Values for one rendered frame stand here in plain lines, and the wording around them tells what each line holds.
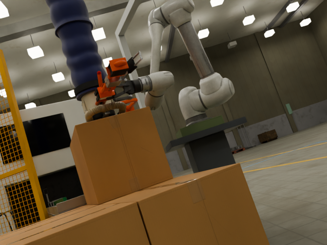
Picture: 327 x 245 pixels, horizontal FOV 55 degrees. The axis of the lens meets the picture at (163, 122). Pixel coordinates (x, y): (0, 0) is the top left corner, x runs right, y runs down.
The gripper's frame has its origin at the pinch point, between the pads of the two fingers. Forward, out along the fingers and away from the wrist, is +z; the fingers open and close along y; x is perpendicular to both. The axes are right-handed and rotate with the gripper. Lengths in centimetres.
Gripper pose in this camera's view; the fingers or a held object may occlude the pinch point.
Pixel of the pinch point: (104, 93)
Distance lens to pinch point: 170.3
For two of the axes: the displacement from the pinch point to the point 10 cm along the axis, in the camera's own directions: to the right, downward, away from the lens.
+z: -8.9, 2.5, -3.9
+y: 3.2, 9.4, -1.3
